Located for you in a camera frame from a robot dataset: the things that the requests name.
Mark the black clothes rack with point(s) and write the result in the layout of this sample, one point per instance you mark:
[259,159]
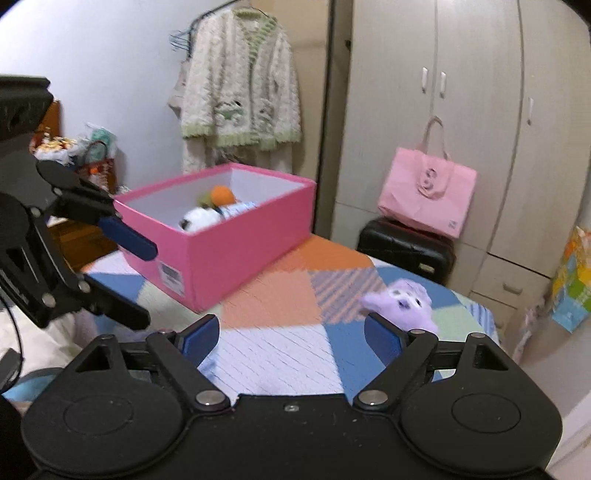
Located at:
[210,10]

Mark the pink tote bag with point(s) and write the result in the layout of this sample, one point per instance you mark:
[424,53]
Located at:
[425,203]

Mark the white plush toy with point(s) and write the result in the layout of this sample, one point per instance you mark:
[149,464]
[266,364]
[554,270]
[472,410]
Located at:
[198,219]

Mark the colourful paper bag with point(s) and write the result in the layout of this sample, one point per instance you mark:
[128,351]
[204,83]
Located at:
[572,286]

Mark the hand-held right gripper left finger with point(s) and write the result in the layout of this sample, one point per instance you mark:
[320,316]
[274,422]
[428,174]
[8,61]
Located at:
[201,339]

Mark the white and blue tissue pack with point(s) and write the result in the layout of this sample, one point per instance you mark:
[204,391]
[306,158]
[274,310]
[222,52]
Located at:
[238,208]

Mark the pink cardboard box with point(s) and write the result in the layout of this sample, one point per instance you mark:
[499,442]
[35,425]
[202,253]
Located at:
[240,249]

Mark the cluttered bags on dresser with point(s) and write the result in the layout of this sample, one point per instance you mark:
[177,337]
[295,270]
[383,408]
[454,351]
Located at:
[99,170]

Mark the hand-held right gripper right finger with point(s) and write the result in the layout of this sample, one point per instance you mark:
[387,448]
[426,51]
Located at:
[383,339]

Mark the black suitcase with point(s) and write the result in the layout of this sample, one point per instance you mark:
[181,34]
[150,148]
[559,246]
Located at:
[397,251]

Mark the orange plush ball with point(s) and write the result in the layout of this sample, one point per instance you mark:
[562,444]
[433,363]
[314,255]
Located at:
[222,194]

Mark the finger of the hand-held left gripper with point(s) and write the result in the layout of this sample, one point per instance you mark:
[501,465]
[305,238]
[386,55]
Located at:
[131,240]
[117,307]

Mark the patchwork table cover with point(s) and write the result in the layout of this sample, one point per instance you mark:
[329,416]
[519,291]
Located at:
[286,295]

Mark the green and white plastic pack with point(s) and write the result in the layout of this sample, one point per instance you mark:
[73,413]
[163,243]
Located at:
[104,138]

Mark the beige wooden door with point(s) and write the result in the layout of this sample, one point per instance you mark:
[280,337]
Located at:
[314,92]

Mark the wooden nightstand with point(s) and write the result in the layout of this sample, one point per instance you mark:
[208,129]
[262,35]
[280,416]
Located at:
[83,244]

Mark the cream fleece robe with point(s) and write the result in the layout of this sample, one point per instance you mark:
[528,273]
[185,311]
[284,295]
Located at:
[240,69]

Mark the beige wardrobe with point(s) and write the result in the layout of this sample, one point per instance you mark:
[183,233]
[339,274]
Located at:
[485,92]

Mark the purple plush toy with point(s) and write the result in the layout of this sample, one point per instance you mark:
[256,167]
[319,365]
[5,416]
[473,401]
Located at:
[406,300]

